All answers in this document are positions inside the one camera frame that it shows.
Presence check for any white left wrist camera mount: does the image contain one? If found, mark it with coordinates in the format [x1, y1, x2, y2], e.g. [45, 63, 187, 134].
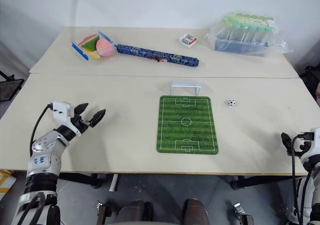
[51, 101, 76, 123]

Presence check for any small white battery box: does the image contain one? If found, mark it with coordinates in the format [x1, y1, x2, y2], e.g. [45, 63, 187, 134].
[178, 32, 199, 48]

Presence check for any dark rounded brown shape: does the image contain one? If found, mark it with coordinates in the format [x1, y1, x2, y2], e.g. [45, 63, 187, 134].
[184, 197, 210, 225]
[116, 199, 154, 225]

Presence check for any white table leg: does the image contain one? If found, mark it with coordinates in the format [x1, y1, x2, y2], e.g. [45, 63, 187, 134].
[108, 173, 120, 192]

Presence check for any black mesh stand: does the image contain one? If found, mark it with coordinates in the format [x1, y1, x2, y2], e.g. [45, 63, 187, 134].
[0, 69, 26, 103]

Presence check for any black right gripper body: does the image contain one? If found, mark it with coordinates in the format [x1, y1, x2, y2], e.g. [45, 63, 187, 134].
[291, 140, 310, 159]

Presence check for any black equipment by table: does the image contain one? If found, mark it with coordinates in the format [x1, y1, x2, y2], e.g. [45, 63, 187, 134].
[299, 64, 320, 99]

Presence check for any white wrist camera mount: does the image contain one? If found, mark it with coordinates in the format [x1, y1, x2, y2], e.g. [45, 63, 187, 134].
[51, 101, 76, 123]
[297, 127, 320, 151]

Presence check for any yellow and white floor object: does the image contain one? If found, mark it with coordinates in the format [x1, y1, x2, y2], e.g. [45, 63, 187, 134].
[0, 169, 16, 201]

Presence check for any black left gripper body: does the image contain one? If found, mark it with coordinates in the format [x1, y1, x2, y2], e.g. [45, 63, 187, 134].
[70, 113, 91, 137]

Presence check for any black table frame foot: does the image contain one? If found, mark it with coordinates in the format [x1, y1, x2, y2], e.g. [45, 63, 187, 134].
[230, 175, 309, 190]
[59, 173, 102, 189]

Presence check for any small white goal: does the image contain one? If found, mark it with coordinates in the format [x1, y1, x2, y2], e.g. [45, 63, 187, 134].
[170, 81, 202, 96]

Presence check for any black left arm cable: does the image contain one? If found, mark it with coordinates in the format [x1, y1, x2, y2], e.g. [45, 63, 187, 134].
[29, 104, 55, 158]

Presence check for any blue patterned scroll tube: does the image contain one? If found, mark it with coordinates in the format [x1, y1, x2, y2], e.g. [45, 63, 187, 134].
[116, 43, 201, 69]

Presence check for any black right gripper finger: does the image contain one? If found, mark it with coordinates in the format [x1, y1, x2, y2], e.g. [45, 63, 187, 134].
[280, 132, 294, 157]

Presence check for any blue rack of capped tubes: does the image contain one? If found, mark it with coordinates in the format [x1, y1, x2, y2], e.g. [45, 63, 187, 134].
[214, 11, 275, 57]

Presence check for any bagged rack of tubes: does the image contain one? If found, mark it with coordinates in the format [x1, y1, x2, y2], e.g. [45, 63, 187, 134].
[203, 10, 295, 59]

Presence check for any yellow toy fruit piece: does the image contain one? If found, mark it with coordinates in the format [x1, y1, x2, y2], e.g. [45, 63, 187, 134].
[85, 49, 101, 60]

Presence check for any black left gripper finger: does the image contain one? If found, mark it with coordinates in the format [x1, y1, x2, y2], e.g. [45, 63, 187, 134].
[74, 103, 90, 116]
[87, 108, 107, 129]

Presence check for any pink toy peach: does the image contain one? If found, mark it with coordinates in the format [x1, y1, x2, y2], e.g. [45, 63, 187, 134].
[95, 39, 113, 58]

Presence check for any green soccer field mat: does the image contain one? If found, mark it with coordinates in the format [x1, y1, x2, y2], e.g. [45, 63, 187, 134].
[156, 95, 219, 154]

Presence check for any metal clamp bracket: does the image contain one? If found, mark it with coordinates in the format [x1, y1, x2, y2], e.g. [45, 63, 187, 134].
[95, 200, 113, 225]
[231, 201, 254, 225]

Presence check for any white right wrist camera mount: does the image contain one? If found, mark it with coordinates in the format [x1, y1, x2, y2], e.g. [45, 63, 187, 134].
[297, 127, 320, 151]

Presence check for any clear box with blue clips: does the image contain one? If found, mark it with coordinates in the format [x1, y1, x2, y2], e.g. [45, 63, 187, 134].
[71, 30, 119, 62]

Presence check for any toy watermelon slice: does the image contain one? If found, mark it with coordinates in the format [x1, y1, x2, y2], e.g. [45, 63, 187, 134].
[78, 34, 101, 52]

